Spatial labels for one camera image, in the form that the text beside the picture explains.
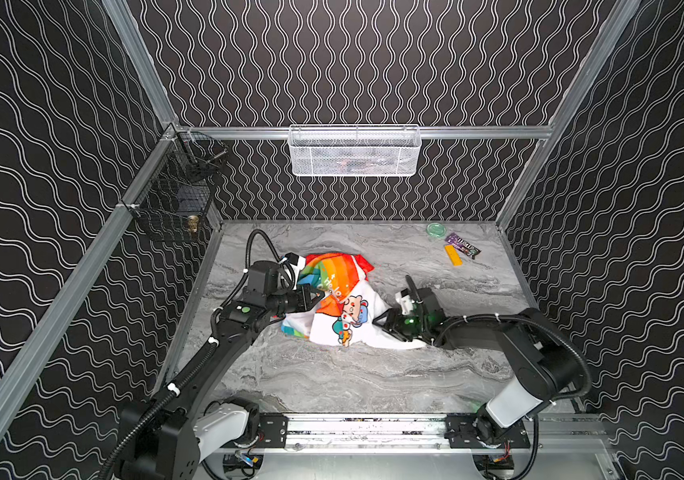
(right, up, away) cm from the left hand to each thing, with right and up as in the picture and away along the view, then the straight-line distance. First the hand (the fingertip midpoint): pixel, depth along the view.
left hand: (331, 295), depth 76 cm
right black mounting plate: (+33, -34, -3) cm, 47 cm away
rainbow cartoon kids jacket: (+6, -7, +18) cm, 21 cm away
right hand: (+14, -12, +15) cm, 24 cm away
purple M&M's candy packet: (+48, +14, +36) cm, 62 cm away
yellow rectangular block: (+43, +10, +33) cm, 56 cm away
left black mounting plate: (-14, -33, -3) cm, 36 cm away
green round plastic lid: (+39, +20, +41) cm, 60 cm away
